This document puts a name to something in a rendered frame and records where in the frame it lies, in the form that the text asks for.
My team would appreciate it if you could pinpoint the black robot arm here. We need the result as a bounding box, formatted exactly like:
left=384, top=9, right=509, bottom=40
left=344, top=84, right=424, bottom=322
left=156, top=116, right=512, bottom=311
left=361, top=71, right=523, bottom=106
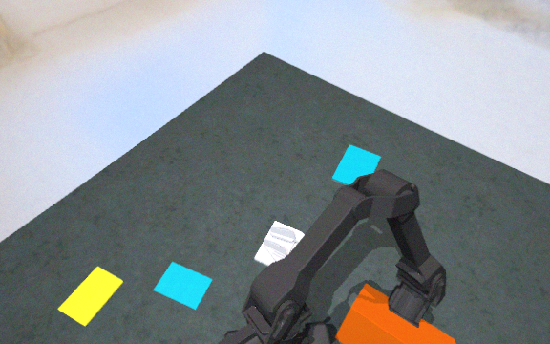
left=219, top=169, right=446, bottom=344

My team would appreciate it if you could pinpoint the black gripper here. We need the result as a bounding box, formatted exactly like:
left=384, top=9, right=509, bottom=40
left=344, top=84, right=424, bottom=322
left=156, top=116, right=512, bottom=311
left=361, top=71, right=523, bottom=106
left=224, top=322, right=331, bottom=344

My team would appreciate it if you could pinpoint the cyan flat square plate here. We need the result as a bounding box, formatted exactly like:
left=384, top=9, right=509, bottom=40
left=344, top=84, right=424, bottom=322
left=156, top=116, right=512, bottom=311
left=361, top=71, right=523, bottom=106
left=332, top=145, right=381, bottom=185

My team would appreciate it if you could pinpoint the cyan flat rectangular patch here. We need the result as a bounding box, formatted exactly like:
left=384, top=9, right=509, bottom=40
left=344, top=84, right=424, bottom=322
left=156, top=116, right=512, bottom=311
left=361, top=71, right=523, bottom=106
left=154, top=262, right=213, bottom=310

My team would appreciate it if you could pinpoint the yellow flat plate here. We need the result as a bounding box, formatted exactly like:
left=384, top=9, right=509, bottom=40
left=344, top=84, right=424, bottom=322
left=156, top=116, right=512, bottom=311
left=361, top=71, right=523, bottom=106
left=59, top=267, right=124, bottom=327

